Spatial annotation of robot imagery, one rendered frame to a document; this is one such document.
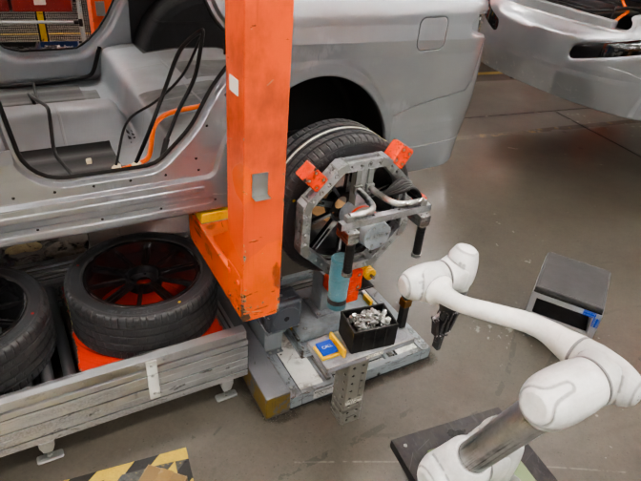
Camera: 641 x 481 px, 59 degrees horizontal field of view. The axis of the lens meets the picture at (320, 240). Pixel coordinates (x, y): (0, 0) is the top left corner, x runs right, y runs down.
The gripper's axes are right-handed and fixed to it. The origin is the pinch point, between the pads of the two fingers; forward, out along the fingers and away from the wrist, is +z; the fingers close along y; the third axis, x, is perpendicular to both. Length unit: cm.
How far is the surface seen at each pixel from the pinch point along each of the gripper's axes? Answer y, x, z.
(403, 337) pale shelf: 8.2, 23.7, 22.5
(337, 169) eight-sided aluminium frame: -11, 61, -42
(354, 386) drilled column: -12, 25, 44
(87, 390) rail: -111, 66, 38
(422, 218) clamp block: 16.4, 37.2, -27.2
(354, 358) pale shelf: -17.3, 23.2, 23.1
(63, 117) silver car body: -86, 192, -19
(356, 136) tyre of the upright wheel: 3, 70, -49
